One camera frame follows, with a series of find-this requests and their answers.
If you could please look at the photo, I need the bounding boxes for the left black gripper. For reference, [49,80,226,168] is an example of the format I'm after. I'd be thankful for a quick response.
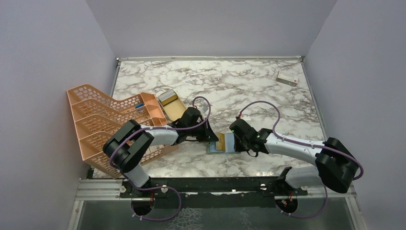
[187,118,219,143]

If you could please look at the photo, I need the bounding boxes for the green card holder wallet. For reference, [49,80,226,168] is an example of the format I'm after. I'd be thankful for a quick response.
[206,132,240,154]

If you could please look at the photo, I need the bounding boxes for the gold credit card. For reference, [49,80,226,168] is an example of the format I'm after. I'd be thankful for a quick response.
[215,132,226,151]

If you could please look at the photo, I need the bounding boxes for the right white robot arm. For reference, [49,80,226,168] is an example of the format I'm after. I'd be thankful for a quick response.
[229,118,359,195]

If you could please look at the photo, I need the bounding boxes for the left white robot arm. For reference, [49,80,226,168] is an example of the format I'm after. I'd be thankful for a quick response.
[102,107,218,197]

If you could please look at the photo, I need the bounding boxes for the tan oval card tray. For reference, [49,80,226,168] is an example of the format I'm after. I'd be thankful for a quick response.
[159,94,187,122]

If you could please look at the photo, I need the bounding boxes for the silver card stack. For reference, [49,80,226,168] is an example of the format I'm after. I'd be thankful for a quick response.
[158,90,178,106]

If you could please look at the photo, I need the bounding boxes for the white red small box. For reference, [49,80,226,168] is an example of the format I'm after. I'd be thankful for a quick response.
[276,70,298,86]

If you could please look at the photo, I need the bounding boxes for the peach plastic file organizer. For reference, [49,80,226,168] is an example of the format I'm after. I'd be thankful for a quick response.
[67,84,168,179]

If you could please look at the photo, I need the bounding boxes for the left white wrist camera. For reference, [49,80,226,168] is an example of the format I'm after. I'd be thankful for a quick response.
[198,105,209,117]

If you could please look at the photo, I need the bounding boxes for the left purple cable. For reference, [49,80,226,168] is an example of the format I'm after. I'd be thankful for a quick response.
[109,96,212,221]

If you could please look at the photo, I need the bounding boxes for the purple cable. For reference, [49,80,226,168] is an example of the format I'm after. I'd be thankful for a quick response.
[237,101,364,219]
[109,96,212,221]

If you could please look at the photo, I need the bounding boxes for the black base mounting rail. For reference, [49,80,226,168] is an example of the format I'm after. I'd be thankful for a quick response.
[119,176,307,209]

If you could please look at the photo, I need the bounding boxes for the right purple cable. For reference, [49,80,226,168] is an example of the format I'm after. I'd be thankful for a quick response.
[237,101,364,219]

